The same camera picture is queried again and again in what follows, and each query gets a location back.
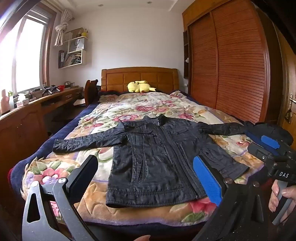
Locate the dark wooden side shelf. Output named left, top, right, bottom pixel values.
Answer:
left=183, top=30, right=190, bottom=79

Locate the wooden door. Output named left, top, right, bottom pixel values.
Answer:
left=274, top=22, right=296, bottom=142

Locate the tied beige curtain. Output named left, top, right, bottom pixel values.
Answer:
left=54, top=9, right=73, bottom=47

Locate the wooden chair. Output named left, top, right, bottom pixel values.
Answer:
left=84, top=79, right=99, bottom=107

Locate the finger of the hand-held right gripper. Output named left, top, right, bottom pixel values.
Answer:
left=261, top=135, right=292, bottom=155
left=248, top=143, right=274, bottom=163

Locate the pink bottle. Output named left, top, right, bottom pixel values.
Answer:
left=0, top=89, right=10, bottom=115

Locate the floral plush blanket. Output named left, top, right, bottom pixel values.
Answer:
left=14, top=91, right=266, bottom=226

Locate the wooden slatted wardrobe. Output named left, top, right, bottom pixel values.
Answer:
left=182, top=0, right=271, bottom=126

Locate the folded black garment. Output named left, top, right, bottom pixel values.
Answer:
left=245, top=122, right=292, bottom=145

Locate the wooden desk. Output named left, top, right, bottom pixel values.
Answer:
left=0, top=86, right=84, bottom=214

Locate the yellow plush toy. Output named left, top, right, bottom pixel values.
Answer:
left=126, top=80, right=156, bottom=94

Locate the black jacket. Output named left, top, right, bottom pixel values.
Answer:
left=53, top=115, right=251, bottom=208

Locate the white wall shelf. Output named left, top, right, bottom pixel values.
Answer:
left=58, top=27, right=89, bottom=69

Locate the white tissue box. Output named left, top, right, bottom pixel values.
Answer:
left=16, top=94, right=30, bottom=107

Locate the person's right hand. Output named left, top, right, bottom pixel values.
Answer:
left=268, top=179, right=296, bottom=212

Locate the window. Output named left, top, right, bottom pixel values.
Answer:
left=0, top=8, right=51, bottom=94

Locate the dark pillow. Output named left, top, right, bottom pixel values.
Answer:
left=98, top=90, right=121, bottom=97

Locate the wooden bed headboard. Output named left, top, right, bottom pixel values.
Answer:
left=101, top=67, right=179, bottom=94

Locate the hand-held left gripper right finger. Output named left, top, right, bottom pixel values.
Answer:
left=193, top=155, right=265, bottom=241

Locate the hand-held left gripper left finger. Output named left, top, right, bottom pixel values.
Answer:
left=22, top=155, right=99, bottom=241

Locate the white paper bag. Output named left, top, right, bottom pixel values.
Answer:
left=70, top=38, right=85, bottom=52

